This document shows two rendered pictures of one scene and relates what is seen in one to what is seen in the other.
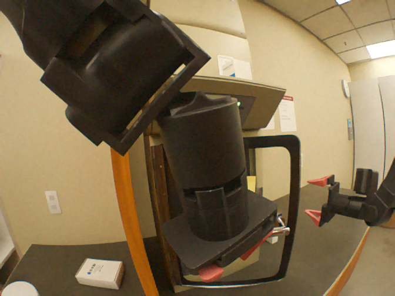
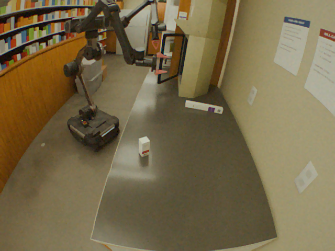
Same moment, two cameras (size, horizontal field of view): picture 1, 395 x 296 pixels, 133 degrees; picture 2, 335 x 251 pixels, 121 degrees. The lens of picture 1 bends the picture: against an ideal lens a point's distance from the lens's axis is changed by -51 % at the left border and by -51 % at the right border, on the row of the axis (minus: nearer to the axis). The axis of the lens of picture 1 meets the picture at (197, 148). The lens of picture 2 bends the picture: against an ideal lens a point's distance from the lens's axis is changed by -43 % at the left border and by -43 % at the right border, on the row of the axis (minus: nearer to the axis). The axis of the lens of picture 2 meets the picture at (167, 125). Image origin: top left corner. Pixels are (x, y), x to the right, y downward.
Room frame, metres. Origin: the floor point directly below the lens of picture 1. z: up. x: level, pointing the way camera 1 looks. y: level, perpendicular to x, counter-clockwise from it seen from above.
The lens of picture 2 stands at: (0.85, -1.26, 1.49)
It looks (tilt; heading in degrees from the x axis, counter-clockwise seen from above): 37 degrees down; 110
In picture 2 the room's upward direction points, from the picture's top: 9 degrees clockwise
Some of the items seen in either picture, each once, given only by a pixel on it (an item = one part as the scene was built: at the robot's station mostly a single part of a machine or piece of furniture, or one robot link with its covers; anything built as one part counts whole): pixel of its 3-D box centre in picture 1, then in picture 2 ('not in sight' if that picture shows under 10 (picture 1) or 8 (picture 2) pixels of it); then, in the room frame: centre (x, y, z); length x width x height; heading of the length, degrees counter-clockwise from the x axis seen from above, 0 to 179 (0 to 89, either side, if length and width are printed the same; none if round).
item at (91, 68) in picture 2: not in sight; (88, 67); (-1.77, 0.80, 0.49); 0.60 x 0.42 x 0.33; 114
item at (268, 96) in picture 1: (225, 106); (180, 25); (0.38, -0.07, 1.46); 0.32 x 0.12 x 0.10; 114
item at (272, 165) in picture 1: (232, 229); (171, 57); (0.34, -0.06, 1.19); 0.30 x 0.01 x 0.40; 82
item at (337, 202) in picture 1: (339, 203); (149, 63); (0.32, -0.37, 1.20); 0.07 x 0.07 x 0.10; 24
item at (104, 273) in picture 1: (100, 272); not in sight; (0.40, 0.37, 0.96); 0.16 x 0.12 x 0.04; 98
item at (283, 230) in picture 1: (267, 229); not in sight; (0.30, -0.13, 1.20); 0.10 x 0.05 x 0.03; 82
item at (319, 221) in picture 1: (317, 209); (159, 69); (0.39, -0.34, 1.16); 0.09 x 0.07 x 0.07; 24
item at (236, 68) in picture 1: (237, 74); (182, 15); (0.40, -0.11, 1.54); 0.05 x 0.05 x 0.06; 24
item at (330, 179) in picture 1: (320, 187); (161, 58); (0.39, -0.34, 1.23); 0.09 x 0.07 x 0.07; 24
